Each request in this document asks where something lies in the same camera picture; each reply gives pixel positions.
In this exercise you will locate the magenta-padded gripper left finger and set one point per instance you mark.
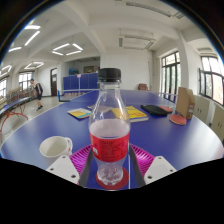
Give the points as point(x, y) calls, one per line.
point(65, 168)

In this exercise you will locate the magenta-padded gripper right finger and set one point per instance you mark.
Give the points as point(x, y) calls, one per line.
point(159, 168)

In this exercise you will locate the clear bottle with red label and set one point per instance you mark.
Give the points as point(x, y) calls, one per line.
point(109, 146)

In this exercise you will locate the white mug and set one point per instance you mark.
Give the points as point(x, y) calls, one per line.
point(55, 147)

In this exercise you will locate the red table tennis paddle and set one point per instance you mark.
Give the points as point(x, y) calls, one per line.
point(166, 109)
point(177, 119)

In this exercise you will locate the small yellow and blue book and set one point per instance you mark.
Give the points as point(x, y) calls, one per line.
point(79, 113)

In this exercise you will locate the black pouch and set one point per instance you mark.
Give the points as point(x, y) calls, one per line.
point(154, 110)

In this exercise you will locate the large yellow book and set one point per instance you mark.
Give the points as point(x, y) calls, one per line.
point(137, 114)

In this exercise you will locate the pinkish grey notebook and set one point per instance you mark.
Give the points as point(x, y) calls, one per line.
point(90, 107)

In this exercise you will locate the brown cardboard box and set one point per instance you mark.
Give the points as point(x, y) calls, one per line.
point(185, 101)

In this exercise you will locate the cream cabinet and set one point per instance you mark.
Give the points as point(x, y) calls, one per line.
point(202, 110)
point(218, 123)

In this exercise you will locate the blue table with red legs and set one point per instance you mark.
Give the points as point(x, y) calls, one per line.
point(11, 108)

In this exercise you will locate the person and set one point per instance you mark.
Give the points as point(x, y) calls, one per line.
point(37, 91)

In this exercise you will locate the brown armchair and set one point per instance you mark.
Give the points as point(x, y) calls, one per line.
point(143, 87)

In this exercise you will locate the dark door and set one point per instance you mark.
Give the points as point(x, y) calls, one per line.
point(53, 82)

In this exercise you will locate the wooden shelf unit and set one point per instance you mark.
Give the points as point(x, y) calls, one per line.
point(15, 95)

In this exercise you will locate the tall dark-framed window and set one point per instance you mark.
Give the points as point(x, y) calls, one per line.
point(170, 75)

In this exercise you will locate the wide dark-framed window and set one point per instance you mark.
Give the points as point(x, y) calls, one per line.
point(213, 80)

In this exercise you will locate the group of ceiling lights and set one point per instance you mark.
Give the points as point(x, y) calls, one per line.
point(66, 48)

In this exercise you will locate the ceiling air conditioner unit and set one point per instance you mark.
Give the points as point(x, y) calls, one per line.
point(136, 41)

